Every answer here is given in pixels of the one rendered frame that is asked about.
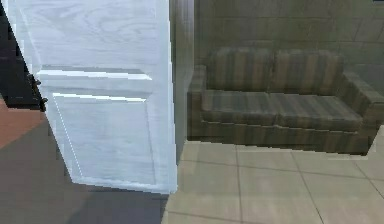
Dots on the brown striped sofa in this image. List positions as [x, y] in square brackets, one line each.
[283, 106]

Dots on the white panelled room door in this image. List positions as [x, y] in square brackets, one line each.
[106, 126]

